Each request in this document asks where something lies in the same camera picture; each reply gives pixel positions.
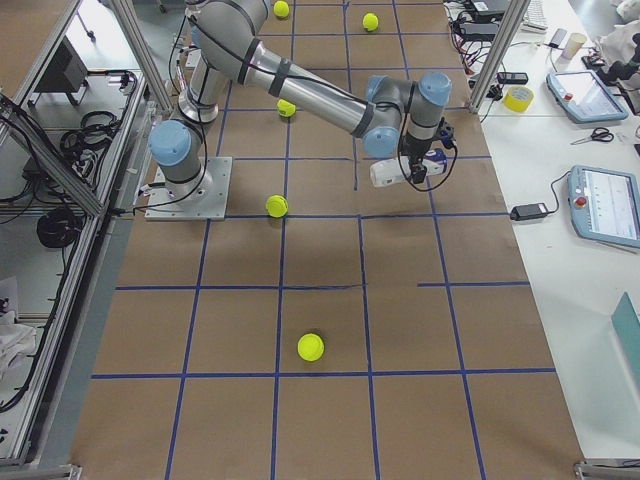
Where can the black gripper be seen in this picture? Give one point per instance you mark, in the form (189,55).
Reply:
(414,151)

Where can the white blue tennis ball can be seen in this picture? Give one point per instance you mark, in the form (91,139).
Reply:
(392,171)

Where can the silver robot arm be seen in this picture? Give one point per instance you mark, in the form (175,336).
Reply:
(400,122)

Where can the tennis ball centre of table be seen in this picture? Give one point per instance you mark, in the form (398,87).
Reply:
(276,206)

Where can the tennis ball with Wilson print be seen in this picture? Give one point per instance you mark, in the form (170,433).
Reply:
(285,108)

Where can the tennis ball near base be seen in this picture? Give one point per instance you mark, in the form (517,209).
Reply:
(370,22)

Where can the tennis ball Roland Garros print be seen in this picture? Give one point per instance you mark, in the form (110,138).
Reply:
(310,347)

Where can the tennis ball far left corner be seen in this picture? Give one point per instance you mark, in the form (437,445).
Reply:
(281,9)

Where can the black power adapter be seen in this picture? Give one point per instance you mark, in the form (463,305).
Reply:
(526,212)

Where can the yellow tape roll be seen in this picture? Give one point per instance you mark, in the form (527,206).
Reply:
(518,98)

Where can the far teach pendant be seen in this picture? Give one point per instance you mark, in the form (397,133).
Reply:
(584,97)

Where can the teach pendant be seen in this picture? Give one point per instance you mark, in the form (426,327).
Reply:
(584,97)
(604,205)

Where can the near teach pendant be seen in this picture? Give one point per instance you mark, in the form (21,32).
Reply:
(604,205)

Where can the black scissors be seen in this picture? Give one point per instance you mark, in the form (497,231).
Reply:
(598,134)

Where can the paper cup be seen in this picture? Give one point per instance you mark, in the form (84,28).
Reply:
(575,42)

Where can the aluminium frame post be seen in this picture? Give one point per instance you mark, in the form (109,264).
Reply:
(510,24)

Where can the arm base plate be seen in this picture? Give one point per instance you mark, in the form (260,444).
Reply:
(204,197)

